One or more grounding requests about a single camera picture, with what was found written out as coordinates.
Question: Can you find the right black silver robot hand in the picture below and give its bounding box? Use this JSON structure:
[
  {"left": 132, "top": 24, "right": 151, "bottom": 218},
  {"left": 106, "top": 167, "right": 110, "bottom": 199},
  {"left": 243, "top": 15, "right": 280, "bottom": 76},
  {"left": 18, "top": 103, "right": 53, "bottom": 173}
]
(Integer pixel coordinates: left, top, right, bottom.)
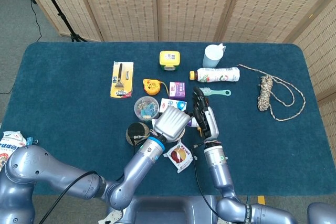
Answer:
[{"left": 192, "top": 86, "right": 220, "bottom": 142}]

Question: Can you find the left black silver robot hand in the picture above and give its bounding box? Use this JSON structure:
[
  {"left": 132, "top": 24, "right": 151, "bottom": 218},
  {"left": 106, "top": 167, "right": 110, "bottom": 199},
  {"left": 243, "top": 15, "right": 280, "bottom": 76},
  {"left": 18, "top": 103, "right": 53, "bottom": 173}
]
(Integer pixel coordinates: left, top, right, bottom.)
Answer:
[{"left": 152, "top": 106, "right": 194, "bottom": 143}]

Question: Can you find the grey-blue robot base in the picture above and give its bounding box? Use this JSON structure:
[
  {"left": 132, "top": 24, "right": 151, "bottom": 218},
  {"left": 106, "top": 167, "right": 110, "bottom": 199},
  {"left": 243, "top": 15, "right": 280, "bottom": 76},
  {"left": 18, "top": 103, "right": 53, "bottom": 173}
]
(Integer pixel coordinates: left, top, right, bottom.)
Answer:
[{"left": 106, "top": 195, "right": 220, "bottom": 224}]

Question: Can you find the white lotion bottle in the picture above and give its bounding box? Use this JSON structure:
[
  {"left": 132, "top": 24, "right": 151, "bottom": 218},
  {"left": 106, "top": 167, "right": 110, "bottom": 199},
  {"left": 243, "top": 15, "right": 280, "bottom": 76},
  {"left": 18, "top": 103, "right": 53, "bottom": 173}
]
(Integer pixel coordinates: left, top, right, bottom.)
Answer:
[{"left": 188, "top": 67, "right": 241, "bottom": 83}]

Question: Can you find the blue white milk carton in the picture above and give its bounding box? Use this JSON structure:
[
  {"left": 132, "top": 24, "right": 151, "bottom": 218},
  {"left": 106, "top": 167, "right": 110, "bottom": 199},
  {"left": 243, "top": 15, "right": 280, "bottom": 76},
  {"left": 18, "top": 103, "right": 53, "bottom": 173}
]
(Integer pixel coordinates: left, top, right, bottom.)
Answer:
[{"left": 159, "top": 98, "right": 188, "bottom": 112}]

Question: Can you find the clear tub of binder clips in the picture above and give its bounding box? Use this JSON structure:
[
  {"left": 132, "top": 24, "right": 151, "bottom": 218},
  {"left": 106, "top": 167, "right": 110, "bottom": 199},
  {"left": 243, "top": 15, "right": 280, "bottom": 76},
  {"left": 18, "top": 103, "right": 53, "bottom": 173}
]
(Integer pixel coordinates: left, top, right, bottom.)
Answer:
[{"left": 134, "top": 95, "right": 160, "bottom": 120}]

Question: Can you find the teal plastic hairbrush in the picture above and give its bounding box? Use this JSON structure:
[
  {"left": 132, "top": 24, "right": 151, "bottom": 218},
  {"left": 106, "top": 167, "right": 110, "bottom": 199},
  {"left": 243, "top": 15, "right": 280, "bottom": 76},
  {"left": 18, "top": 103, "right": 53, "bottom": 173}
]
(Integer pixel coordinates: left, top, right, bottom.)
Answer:
[{"left": 198, "top": 87, "right": 232, "bottom": 97}]

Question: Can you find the purple white small carton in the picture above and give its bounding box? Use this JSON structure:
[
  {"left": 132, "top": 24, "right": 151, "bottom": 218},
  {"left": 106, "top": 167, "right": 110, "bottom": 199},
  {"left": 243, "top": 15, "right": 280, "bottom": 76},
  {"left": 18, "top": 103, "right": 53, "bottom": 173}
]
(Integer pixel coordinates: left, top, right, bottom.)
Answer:
[{"left": 169, "top": 81, "right": 186, "bottom": 101}]

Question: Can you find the white snack packet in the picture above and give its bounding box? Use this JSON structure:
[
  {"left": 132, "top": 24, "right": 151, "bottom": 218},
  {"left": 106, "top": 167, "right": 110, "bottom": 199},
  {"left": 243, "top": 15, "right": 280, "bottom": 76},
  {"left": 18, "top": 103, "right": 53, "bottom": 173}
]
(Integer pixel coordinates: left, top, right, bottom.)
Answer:
[{"left": 163, "top": 142, "right": 194, "bottom": 174}]

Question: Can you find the yellow tape measure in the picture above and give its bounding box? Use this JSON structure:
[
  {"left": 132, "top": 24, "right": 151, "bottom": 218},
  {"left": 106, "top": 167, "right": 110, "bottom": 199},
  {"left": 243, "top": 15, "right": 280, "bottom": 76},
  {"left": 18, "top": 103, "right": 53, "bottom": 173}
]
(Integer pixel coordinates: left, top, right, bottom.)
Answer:
[{"left": 142, "top": 78, "right": 170, "bottom": 97}]

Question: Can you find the yellow razor blister pack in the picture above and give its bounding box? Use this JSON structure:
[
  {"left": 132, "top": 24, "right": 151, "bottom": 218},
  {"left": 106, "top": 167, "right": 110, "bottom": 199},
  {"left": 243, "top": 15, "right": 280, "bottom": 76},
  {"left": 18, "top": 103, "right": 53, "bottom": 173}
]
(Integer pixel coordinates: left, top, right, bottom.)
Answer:
[{"left": 109, "top": 60, "right": 135, "bottom": 100}]

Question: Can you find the light blue mug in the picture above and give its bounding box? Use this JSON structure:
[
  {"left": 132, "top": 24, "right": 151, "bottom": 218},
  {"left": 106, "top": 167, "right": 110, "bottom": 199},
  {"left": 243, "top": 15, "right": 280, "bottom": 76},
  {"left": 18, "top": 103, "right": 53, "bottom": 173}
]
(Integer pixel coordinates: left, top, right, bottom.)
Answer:
[{"left": 202, "top": 42, "right": 227, "bottom": 69}]

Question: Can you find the green tub with yellow lid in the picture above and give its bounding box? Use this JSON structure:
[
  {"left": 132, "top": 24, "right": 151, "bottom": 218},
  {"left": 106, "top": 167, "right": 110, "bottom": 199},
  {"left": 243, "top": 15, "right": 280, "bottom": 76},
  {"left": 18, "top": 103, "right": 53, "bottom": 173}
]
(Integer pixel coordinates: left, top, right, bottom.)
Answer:
[{"left": 159, "top": 50, "right": 181, "bottom": 72}]

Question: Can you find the dark blue table mat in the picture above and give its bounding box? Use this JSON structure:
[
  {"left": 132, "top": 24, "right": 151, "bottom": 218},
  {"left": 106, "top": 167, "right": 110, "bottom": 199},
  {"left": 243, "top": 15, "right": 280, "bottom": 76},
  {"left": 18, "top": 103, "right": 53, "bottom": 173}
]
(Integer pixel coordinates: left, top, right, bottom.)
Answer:
[{"left": 0, "top": 41, "right": 336, "bottom": 196}]

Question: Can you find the blue binder clip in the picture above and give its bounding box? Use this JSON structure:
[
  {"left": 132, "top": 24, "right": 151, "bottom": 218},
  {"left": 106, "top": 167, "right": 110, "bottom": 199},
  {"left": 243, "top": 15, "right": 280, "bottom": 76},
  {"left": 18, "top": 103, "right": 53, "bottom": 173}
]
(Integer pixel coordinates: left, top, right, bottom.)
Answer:
[{"left": 25, "top": 136, "right": 39, "bottom": 147}]

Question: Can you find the black tripod stand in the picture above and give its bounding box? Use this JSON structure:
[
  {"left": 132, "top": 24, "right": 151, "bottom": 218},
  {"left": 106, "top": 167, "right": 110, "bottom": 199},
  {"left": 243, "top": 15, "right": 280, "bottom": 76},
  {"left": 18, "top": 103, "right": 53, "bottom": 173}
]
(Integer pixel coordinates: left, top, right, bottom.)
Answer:
[{"left": 33, "top": 0, "right": 88, "bottom": 42}]

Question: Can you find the white sugar bag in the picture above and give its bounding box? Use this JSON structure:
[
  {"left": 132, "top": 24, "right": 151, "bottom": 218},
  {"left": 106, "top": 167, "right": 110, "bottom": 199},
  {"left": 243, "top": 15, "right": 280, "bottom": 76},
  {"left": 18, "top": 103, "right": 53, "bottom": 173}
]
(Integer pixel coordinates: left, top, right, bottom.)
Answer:
[{"left": 0, "top": 130, "right": 28, "bottom": 169}]

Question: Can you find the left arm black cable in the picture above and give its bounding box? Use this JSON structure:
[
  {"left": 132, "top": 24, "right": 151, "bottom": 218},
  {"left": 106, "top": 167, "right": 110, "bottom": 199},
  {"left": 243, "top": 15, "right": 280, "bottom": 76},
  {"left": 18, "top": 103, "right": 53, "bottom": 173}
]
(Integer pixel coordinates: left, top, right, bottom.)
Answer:
[{"left": 46, "top": 134, "right": 152, "bottom": 224}]

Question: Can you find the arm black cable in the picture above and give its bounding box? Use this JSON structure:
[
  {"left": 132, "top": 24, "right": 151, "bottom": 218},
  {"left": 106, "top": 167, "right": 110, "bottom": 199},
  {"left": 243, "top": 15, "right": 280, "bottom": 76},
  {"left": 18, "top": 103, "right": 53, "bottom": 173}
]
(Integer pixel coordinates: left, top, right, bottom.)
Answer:
[
  {"left": 193, "top": 142, "right": 220, "bottom": 217},
  {"left": 46, "top": 134, "right": 152, "bottom": 224}
]

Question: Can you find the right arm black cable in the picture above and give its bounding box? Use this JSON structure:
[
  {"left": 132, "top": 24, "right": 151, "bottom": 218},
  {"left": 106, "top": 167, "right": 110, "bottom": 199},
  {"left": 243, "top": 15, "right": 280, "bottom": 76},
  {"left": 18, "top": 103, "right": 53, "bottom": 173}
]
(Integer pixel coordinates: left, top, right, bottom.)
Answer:
[{"left": 193, "top": 142, "right": 220, "bottom": 217}]

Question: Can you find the beige braided rope bundle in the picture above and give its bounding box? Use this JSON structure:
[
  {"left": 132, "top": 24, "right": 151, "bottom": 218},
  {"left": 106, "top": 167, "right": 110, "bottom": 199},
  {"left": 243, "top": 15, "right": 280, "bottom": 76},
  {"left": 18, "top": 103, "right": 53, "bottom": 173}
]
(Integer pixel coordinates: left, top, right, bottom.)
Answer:
[{"left": 237, "top": 63, "right": 307, "bottom": 122}]

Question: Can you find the white perforated bracket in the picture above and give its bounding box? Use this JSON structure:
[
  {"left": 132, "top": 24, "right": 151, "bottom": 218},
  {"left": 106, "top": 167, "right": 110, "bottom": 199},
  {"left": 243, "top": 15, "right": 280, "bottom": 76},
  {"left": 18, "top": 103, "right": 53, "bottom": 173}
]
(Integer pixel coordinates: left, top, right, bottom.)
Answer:
[{"left": 98, "top": 209, "right": 123, "bottom": 224}]

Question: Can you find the thin black floor cable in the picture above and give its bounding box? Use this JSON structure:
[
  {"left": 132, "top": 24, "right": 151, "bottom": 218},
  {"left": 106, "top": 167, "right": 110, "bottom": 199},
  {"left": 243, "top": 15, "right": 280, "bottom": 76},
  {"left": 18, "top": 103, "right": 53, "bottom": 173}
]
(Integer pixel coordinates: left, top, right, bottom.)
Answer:
[{"left": 0, "top": 0, "right": 43, "bottom": 95}]

